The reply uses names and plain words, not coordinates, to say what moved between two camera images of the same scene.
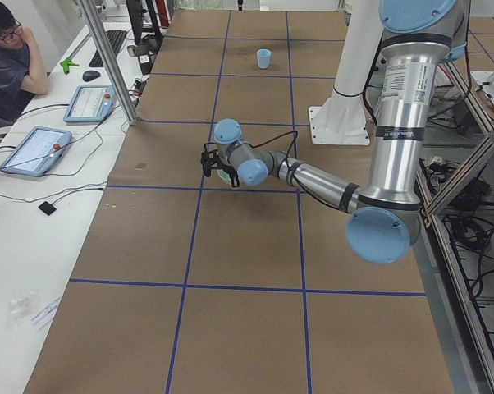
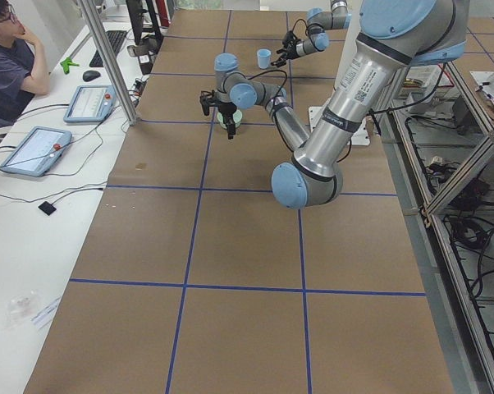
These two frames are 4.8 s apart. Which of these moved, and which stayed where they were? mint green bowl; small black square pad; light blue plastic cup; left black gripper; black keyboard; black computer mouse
Moved: left black gripper; mint green bowl
Stayed: light blue plastic cup; black keyboard; black computer mouse; small black square pad
